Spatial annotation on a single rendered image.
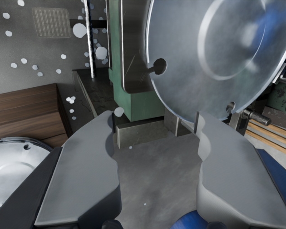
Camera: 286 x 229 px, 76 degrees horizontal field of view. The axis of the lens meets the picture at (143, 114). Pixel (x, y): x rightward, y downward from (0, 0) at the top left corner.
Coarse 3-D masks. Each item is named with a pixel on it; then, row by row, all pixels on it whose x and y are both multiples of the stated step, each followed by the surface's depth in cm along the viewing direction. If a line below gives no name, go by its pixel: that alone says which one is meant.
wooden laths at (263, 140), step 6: (252, 120) 135; (252, 126) 138; (258, 126) 134; (270, 126) 126; (276, 126) 123; (246, 132) 142; (252, 132) 138; (264, 132) 131; (270, 132) 128; (282, 132) 120; (258, 138) 134; (264, 138) 131; (276, 138) 125; (282, 138) 122; (270, 144) 128; (276, 144) 125; (282, 150) 122
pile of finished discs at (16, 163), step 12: (0, 144) 58; (12, 144) 60; (24, 144) 61; (36, 144) 63; (0, 156) 60; (12, 156) 62; (24, 156) 63; (36, 156) 65; (0, 168) 61; (12, 168) 63; (24, 168) 64; (0, 180) 63; (12, 180) 65; (0, 192) 65; (12, 192) 67; (0, 204) 67
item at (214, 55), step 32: (160, 0) 21; (192, 0) 23; (224, 0) 24; (256, 0) 26; (160, 32) 23; (192, 32) 24; (224, 32) 26; (256, 32) 28; (192, 64) 27; (224, 64) 28; (256, 64) 32; (160, 96) 26; (192, 96) 29; (224, 96) 32; (256, 96) 36
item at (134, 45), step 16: (128, 0) 20; (144, 0) 21; (128, 16) 21; (144, 16) 21; (128, 32) 21; (144, 32) 22; (128, 48) 22; (144, 48) 23; (128, 64) 23; (144, 64) 24; (160, 64) 25; (128, 80) 24; (144, 80) 25
